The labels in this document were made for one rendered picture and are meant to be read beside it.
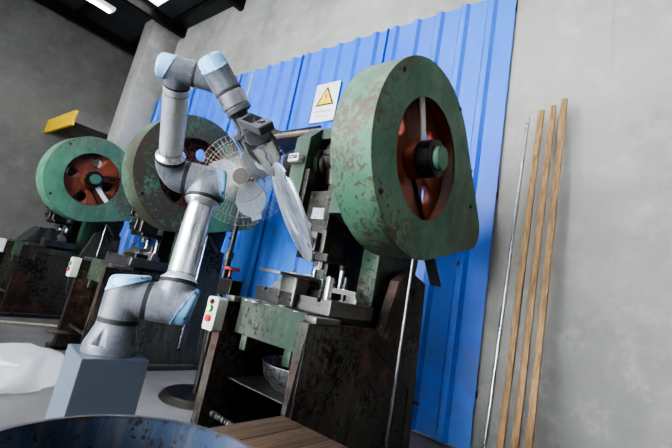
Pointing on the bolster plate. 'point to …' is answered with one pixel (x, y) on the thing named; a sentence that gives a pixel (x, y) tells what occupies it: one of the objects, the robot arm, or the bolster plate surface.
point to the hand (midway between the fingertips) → (275, 170)
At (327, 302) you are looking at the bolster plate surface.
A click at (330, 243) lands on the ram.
